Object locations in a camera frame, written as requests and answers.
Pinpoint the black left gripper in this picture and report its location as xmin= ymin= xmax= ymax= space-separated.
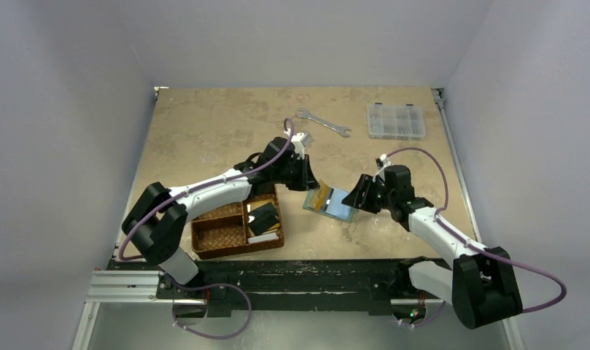
xmin=271 ymin=154 xmax=319 ymax=192

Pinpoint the gold card with stripe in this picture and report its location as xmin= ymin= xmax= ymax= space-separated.
xmin=308 ymin=180 xmax=334 ymax=211

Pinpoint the teal leather card holder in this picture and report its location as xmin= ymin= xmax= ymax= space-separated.
xmin=303 ymin=188 xmax=357 ymax=222

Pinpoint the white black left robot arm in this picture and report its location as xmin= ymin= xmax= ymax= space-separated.
xmin=119 ymin=133 xmax=319 ymax=298

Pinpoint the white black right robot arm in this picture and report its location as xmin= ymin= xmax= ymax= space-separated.
xmin=342 ymin=165 xmax=523 ymax=329

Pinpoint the black card in basket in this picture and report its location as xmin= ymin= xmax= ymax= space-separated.
xmin=247 ymin=201 xmax=279 ymax=236

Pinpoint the stack of cards in basket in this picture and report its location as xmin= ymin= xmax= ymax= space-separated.
xmin=247 ymin=232 xmax=279 ymax=244

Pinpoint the silver open-end wrench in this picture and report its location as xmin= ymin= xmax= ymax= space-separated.
xmin=295 ymin=108 xmax=351 ymax=138

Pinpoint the clear plastic organizer box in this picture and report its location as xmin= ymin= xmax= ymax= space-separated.
xmin=367 ymin=102 xmax=427 ymax=140

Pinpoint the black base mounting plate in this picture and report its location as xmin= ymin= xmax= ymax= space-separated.
xmin=106 ymin=260 xmax=484 ymax=318

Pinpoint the brown woven divided basket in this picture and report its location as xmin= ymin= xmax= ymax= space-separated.
xmin=190 ymin=187 xmax=284 ymax=260

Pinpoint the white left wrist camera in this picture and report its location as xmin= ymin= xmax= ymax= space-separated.
xmin=291 ymin=132 xmax=313 ymax=158

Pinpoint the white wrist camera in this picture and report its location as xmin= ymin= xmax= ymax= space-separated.
xmin=376 ymin=154 xmax=392 ymax=176
xmin=291 ymin=132 xmax=313 ymax=158

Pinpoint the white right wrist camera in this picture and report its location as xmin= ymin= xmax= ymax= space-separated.
xmin=376 ymin=154 xmax=392 ymax=176

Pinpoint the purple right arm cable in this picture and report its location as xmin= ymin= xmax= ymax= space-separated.
xmin=384 ymin=147 xmax=567 ymax=330

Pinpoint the aluminium frame rail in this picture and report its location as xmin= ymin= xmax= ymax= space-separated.
xmin=72 ymin=271 xmax=203 ymax=349

